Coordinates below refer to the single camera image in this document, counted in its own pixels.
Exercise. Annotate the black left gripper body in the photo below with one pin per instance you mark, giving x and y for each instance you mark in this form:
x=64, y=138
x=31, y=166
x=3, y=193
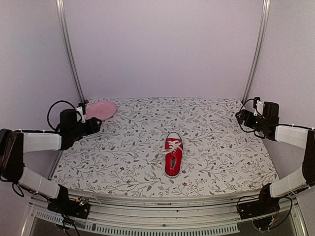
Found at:
x=79, y=133

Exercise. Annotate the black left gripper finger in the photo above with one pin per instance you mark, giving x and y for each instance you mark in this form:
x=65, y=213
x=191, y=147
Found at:
x=93, y=129
x=96, y=123

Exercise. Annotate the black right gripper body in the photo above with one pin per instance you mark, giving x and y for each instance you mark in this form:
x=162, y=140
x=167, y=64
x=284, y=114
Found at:
x=258, y=126

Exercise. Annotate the red canvas sneaker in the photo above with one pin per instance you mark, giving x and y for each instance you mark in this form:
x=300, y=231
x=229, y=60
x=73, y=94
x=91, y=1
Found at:
x=173, y=154

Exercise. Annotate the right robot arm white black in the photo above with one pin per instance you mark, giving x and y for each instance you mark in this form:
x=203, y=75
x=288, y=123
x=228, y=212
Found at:
x=292, y=148

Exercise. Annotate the pink plastic plate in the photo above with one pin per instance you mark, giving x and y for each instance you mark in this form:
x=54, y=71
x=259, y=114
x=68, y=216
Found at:
x=103, y=110

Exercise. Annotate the floral patterned table mat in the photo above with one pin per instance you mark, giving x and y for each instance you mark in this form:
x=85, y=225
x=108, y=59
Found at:
x=123, y=158

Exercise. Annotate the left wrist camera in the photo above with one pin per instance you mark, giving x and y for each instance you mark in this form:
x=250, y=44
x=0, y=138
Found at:
x=81, y=112

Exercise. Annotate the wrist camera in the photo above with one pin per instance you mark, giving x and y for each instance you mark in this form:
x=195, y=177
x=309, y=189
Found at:
x=258, y=106
x=81, y=112

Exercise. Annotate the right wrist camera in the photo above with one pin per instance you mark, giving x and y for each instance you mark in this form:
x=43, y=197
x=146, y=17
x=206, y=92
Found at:
x=258, y=106

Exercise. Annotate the front aluminium rail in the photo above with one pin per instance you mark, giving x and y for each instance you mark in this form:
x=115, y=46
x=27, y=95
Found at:
x=216, y=215

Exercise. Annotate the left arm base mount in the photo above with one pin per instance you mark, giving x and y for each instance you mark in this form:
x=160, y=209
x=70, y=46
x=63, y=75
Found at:
x=78, y=208

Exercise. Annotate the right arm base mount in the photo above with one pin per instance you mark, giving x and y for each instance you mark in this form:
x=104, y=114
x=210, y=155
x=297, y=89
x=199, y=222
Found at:
x=249, y=207

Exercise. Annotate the right aluminium frame post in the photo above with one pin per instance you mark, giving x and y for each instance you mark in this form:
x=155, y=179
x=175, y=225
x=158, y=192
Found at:
x=258, y=47

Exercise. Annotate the aluminium frame post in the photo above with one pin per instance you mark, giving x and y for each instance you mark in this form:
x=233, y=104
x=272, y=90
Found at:
x=258, y=47
x=69, y=53

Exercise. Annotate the left aluminium frame post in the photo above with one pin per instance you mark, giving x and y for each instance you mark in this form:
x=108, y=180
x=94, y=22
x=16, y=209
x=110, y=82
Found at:
x=69, y=53

